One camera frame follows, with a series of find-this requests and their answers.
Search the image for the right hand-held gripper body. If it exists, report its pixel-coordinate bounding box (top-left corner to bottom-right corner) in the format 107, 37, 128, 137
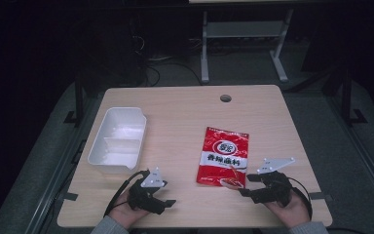
250, 157, 296, 209

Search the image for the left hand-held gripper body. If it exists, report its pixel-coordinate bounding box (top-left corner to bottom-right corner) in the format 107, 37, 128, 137
128, 167, 168, 215

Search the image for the person's left hand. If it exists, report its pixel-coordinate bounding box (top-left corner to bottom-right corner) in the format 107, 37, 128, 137
108, 189, 151, 229

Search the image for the person's right hand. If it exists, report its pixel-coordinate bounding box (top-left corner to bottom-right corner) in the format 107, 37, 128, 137
265, 189, 312, 229

